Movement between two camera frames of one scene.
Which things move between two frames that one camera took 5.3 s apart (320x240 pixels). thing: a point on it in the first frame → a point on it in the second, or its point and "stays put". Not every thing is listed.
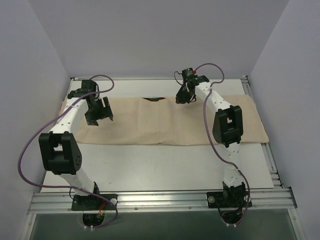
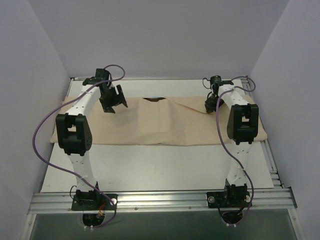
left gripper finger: x=108 y=107 → x=121 y=94
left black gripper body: x=97 y=111 → x=114 y=99
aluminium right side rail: x=266 y=146 stays put
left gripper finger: x=92 y=121 → x=109 y=109
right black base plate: x=217 y=200 stays put
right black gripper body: x=184 y=91 → x=210 y=104
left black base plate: x=94 y=203 stays put
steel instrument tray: x=153 y=98 stays put
